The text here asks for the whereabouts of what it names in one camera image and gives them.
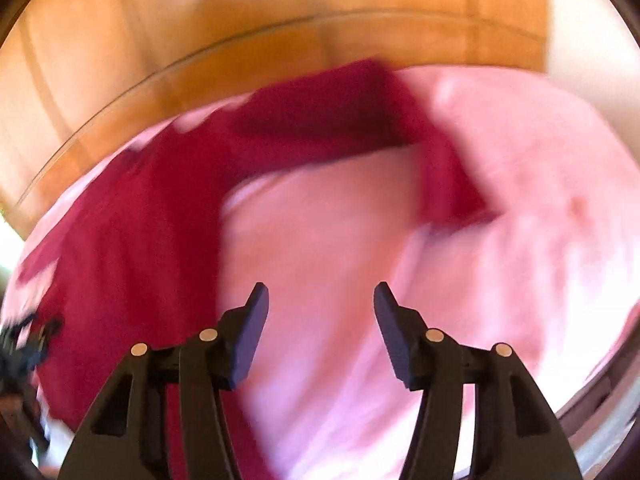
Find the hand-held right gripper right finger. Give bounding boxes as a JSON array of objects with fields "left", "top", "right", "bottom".
[{"left": 373, "top": 281, "right": 583, "bottom": 480}]

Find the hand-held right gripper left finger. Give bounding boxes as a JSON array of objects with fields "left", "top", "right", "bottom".
[{"left": 59, "top": 282, "right": 271, "bottom": 480}]

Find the dark red garment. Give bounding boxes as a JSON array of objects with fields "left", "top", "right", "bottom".
[{"left": 20, "top": 57, "right": 501, "bottom": 480}]

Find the pink bed sheet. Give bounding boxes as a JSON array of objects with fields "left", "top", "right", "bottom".
[{"left": 0, "top": 65, "right": 640, "bottom": 480}]

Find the wooden wardrobe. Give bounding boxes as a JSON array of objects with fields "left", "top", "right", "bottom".
[{"left": 0, "top": 0, "right": 556, "bottom": 241}]

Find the dark wooden bed frame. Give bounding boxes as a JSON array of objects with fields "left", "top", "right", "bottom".
[{"left": 552, "top": 330, "right": 640, "bottom": 461}]

